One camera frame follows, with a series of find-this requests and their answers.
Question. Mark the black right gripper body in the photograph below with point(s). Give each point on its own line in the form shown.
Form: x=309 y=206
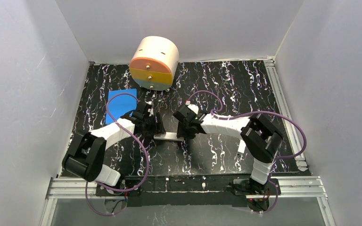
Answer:
x=186 y=128

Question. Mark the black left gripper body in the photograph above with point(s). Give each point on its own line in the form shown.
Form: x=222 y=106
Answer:
x=158 y=124

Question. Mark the white remote control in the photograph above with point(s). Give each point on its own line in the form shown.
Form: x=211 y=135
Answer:
x=168 y=136

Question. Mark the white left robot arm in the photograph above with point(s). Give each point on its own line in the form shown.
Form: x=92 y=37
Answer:
x=85 y=155

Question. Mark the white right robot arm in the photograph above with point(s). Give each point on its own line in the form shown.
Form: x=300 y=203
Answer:
x=260 y=136

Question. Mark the white rectangular bar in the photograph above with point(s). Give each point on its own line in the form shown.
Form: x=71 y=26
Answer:
x=241 y=147

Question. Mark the cream round drawer cabinet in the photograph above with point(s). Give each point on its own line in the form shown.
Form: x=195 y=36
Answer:
x=154 y=63

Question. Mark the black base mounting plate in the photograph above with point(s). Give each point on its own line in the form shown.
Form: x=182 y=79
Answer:
x=212 y=189

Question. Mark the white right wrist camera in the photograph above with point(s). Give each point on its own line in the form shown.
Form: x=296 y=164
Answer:
x=192 y=107

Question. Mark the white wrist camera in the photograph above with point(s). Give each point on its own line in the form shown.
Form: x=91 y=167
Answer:
x=150 y=108
x=192 y=107

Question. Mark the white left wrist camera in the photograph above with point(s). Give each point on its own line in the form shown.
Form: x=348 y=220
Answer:
x=150 y=108

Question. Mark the aluminium frame rail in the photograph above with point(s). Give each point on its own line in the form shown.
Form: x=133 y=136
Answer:
x=297 y=186

